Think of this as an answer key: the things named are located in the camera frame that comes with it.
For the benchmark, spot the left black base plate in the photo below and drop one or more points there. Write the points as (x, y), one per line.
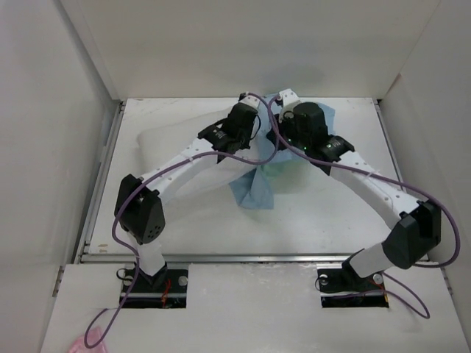
(173, 281)

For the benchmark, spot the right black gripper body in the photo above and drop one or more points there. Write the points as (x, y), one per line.
(290, 136)

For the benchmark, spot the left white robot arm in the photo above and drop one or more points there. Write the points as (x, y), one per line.
(140, 201)

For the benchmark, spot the aluminium front rail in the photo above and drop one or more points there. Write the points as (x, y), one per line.
(221, 258)

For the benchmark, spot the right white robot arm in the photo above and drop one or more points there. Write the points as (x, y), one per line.
(415, 226)

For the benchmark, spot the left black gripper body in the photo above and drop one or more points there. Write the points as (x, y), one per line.
(246, 140)

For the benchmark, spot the light blue pillowcase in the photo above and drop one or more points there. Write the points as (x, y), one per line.
(253, 191)

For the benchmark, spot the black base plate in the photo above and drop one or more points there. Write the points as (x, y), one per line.
(173, 281)
(337, 280)

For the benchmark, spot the white pillow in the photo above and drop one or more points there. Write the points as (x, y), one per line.
(160, 144)

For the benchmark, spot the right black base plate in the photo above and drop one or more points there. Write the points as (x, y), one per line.
(337, 280)

